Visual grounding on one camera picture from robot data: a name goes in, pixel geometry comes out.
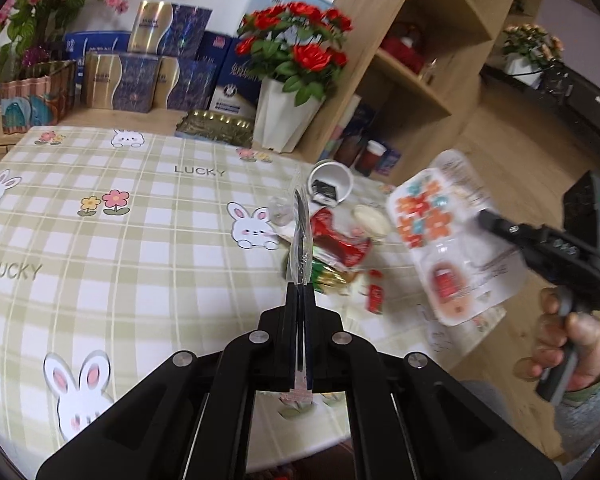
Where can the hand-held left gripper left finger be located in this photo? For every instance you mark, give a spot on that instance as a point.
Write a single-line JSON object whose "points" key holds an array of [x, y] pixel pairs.
{"points": [[287, 320]]}

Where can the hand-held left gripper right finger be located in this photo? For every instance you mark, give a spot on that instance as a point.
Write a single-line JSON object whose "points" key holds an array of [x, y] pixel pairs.
{"points": [[311, 320]]}

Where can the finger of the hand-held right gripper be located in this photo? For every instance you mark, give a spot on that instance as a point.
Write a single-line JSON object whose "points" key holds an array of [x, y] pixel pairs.
{"points": [[502, 232]]}

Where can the red small tube packet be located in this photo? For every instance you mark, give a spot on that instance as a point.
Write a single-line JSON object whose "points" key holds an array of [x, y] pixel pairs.
{"points": [[376, 292]]}

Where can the clear plastic film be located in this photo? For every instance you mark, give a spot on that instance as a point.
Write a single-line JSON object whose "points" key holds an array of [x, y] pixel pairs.
{"points": [[300, 230]]}

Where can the person's right forearm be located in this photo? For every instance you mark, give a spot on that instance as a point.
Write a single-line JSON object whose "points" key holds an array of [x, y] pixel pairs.
{"points": [[595, 420]]}

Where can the person's right hand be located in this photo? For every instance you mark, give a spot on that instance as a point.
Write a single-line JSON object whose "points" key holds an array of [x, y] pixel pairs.
{"points": [[590, 345]]}

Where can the gold green wrapper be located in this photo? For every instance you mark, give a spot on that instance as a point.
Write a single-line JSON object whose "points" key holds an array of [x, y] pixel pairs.
{"points": [[335, 276]]}

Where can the red foil wrapper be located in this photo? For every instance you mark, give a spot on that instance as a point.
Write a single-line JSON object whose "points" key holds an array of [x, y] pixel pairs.
{"points": [[337, 237]]}

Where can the black packet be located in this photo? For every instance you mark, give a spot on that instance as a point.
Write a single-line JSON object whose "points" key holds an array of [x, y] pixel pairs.
{"points": [[324, 192]]}

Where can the wooden shelf unit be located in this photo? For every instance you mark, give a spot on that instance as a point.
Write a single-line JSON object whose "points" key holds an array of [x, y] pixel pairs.
{"points": [[430, 125]]}

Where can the small blue box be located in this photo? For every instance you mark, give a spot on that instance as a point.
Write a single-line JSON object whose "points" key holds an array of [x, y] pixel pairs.
{"points": [[391, 162]]}

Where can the red cup white rim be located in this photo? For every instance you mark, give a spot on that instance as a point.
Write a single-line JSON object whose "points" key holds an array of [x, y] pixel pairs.
{"points": [[369, 160]]}

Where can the black media unit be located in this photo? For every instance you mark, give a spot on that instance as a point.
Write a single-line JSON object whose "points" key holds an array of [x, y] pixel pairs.
{"points": [[590, 100]]}

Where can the brown glass cup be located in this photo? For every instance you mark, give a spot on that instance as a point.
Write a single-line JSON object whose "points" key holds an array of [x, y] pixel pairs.
{"points": [[347, 152]]}

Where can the dark blue picture box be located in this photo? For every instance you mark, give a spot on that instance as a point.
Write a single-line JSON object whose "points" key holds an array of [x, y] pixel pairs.
{"points": [[367, 120]]}

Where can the perfume bottle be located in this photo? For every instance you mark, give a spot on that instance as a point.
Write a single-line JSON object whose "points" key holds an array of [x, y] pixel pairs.
{"points": [[429, 72]]}

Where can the checked bunny tablecloth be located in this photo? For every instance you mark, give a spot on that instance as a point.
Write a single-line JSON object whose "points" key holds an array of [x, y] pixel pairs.
{"points": [[130, 240]]}

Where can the peach rose plant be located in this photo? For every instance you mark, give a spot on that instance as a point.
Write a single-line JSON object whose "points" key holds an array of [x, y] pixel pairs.
{"points": [[530, 50]]}

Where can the gold leaf tray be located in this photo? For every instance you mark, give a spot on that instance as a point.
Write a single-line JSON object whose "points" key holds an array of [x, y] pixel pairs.
{"points": [[215, 127]]}

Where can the red basket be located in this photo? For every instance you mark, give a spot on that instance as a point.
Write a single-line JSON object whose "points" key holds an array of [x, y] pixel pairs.
{"points": [[405, 50]]}

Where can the red rose plant white pot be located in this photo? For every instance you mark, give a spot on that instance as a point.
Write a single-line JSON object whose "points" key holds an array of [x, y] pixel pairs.
{"points": [[290, 105]]}

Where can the blue white label box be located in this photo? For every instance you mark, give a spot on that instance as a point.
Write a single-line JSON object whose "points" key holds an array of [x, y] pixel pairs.
{"points": [[235, 90]]}

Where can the blue gold gift box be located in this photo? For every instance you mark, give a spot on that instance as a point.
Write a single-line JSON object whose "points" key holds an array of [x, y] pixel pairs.
{"points": [[187, 85], [172, 27], [122, 82]]}

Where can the striped corrugated planter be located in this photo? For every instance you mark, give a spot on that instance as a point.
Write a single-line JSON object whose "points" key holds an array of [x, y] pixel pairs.
{"points": [[35, 105]]}

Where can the flat blue box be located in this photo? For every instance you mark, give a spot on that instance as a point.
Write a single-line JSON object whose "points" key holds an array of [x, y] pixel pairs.
{"points": [[95, 42]]}

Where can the purple artificial flowers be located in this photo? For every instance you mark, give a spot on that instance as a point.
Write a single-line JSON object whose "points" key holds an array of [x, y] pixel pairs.
{"points": [[36, 56]]}

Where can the pink blossom plant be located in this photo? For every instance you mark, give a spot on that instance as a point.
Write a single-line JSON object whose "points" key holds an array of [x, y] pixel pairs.
{"points": [[45, 0]]}

